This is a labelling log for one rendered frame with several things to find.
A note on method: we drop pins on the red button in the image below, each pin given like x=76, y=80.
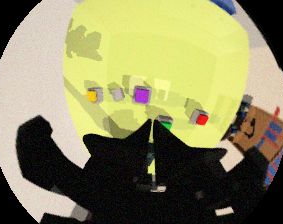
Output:
x=199, y=117

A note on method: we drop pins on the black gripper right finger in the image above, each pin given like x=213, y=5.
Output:
x=172, y=156

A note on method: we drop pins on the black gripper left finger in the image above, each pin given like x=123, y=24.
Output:
x=131, y=151

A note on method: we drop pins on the yellow button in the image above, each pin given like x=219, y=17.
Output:
x=95, y=95

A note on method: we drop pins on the purple button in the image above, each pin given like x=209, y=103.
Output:
x=142, y=95

